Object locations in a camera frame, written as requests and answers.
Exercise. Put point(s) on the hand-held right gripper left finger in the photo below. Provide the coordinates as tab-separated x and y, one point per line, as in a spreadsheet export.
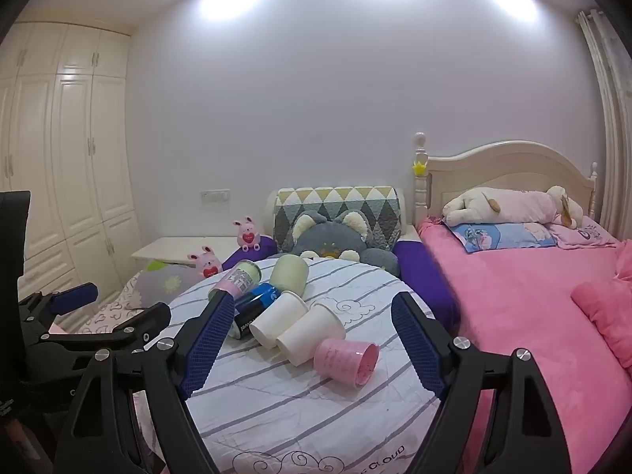
207	343

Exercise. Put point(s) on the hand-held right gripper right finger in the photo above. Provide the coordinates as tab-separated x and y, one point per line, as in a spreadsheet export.
419	343

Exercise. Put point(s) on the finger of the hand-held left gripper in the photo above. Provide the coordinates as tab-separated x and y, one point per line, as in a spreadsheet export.
143	321
74	296

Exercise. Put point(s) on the pink cup with label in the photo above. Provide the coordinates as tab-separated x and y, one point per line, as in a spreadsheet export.
237	279

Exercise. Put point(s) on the white paper cup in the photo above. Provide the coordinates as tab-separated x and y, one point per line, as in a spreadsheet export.
279	316
311	333

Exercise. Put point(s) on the pink plastic cup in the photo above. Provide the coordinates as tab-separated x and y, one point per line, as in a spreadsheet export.
340	358

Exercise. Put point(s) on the pale green cup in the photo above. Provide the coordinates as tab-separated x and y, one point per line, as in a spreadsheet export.
290	274

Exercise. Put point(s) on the heart print sheet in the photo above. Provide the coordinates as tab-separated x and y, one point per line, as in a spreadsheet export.
106	318

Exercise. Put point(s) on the black drink can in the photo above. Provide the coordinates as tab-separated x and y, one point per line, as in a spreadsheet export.
244	321

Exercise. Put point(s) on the grey flower print cushion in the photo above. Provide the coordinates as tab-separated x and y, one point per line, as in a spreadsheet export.
168	284

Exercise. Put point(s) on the blue drink can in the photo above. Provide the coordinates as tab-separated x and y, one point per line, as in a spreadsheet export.
264	294

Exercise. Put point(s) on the pink pig toy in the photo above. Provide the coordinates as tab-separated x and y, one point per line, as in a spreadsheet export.
248	234
205	264

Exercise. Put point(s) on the white bedside table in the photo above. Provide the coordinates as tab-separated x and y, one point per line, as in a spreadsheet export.
173	247

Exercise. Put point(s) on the pink bed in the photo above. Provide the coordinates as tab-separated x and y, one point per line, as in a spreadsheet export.
518	306

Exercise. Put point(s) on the round table striped cloth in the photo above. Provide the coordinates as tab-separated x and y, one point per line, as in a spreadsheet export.
296	405

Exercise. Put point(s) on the cream wardrobe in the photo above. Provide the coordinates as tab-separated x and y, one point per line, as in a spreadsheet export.
74	158

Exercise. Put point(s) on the blue cartoon pillow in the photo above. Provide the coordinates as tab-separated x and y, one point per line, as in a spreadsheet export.
493	236

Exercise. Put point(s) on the grey cat plush cushion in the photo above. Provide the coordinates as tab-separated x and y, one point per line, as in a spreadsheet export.
335	242

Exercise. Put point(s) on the white plush dog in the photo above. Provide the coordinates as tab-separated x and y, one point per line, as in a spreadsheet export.
474	205

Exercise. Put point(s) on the triangle pattern quilted cover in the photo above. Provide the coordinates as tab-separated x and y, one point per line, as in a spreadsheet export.
340	202

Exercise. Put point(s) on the yellow star ornament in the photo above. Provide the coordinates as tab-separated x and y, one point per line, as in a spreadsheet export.
420	169

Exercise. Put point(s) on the cream wooden headboard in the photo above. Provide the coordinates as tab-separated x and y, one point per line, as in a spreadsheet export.
493	173

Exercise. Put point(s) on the pink plush cushion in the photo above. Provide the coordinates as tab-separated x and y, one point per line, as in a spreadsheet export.
607	306

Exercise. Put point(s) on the pink printed pillow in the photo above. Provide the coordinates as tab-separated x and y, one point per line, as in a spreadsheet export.
587	234

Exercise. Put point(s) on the pale curtain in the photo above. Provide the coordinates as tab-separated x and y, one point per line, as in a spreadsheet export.
612	133

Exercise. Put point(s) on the white wall switch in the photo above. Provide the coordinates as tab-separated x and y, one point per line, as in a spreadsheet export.
216	195

